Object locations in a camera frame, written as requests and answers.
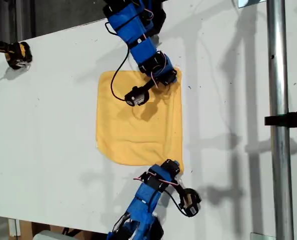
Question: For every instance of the yellow towel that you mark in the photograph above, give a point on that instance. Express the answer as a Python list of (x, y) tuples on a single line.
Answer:
[(128, 132)]

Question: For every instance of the black clamp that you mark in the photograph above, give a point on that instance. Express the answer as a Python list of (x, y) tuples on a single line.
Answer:
[(288, 120)]

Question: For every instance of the white container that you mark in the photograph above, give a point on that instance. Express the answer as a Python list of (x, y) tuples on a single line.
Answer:
[(47, 235)]

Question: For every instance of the brown cardboard box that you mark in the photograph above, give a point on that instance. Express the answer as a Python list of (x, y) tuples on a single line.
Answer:
[(26, 228)]

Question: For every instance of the gripper camera stalk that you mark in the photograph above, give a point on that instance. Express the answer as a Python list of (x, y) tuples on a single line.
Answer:
[(180, 188), (148, 84)]

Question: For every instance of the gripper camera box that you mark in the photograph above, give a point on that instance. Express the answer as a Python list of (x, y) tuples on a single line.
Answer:
[(191, 203), (137, 97)]

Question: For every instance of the steel post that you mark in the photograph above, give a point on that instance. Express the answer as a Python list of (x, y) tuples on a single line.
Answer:
[(278, 75)]

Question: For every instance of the white table bracket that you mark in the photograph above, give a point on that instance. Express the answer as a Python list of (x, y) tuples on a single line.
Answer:
[(13, 227)]

